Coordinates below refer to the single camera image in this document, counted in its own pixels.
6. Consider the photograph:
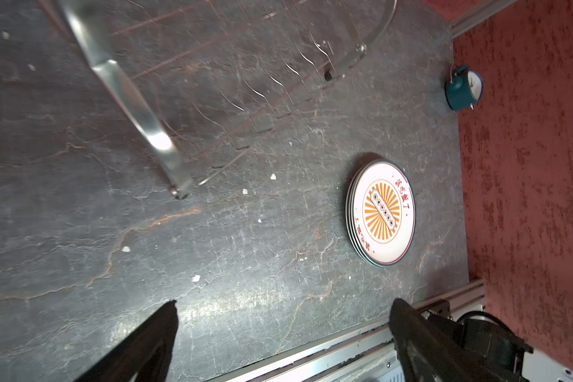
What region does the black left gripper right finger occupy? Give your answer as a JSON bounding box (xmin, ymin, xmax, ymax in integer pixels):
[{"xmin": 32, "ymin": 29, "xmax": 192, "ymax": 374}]
[{"xmin": 389, "ymin": 299, "xmax": 501, "ymax": 381}]

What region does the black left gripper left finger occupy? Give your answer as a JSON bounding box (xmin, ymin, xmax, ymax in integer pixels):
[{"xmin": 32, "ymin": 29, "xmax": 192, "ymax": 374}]
[{"xmin": 77, "ymin": 300, "xmax": 179, "ymax": 381}]

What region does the stainless steel dish rack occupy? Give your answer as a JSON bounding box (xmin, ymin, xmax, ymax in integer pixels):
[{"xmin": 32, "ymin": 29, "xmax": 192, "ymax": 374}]
[{"xmin": 40, "ymin": 1, "xmax": 397, "ymax": 200}]

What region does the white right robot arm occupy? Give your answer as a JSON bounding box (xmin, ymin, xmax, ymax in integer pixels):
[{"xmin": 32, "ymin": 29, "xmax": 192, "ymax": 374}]
[{"xmin": 427, "ymin": 310, "xmax": 534, "ymax": 381}]

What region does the green white alarm clock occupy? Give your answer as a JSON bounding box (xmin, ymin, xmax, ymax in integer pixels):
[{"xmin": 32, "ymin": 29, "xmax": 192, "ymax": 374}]
[{"xmin": 444, "ymin": 65, "xmax": 485, "ymax": 111}]

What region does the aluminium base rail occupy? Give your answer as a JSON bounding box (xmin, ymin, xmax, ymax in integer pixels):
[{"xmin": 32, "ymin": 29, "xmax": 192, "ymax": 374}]
[{"xmin": 209, "ymin": 279, "xmax": 573, "ymax": 382}]

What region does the aluminium corner post right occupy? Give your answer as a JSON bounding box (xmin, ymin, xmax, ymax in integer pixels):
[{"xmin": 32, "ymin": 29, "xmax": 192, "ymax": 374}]
[{"xmin": 450, "ymin": 0, "xmax": 516, "ymax": 39}]

